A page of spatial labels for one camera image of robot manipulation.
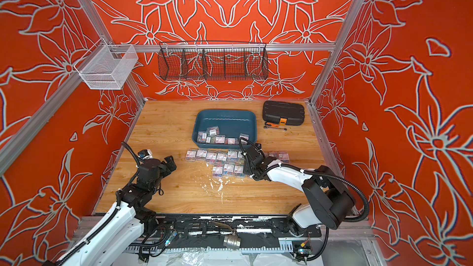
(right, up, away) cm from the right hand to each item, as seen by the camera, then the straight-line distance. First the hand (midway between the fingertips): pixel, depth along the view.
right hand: (248, 166), depth 89 cm
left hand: (-39, +5, -6) cm, 40 cm away
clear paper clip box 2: (-24, +5, +3) cm, 25 cm away
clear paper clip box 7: (+13, +5, +3) cm, 15 cm away
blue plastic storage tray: (-9, +21, +20) cm, 30 cm away
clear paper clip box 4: (-14, +4, +3) cm, 15 cm away
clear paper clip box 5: (-8, +4, +2) cm, 9 cm away
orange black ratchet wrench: (+15, +20, +16) cm, 29 cm away
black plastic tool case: (+22, +27, +18) cm, 40 cm away
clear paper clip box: (-29, +4, +3) cm, 30 cm away
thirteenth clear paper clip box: (-5, -2, -3) cm, 6 cm away
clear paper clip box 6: (-4, +3, +3) cm, 6 cm away
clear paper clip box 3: (-19, +4, +1) cm, 19 cm away
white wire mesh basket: (-73, +50, +3) cm, 88 cm away
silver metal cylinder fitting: (-8, -22, -22) cm, 33 cm away
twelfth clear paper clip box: (-15, -2, -3) cm, 16 cm away
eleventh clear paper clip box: (-10, -1, -2) cm, 10 cm away
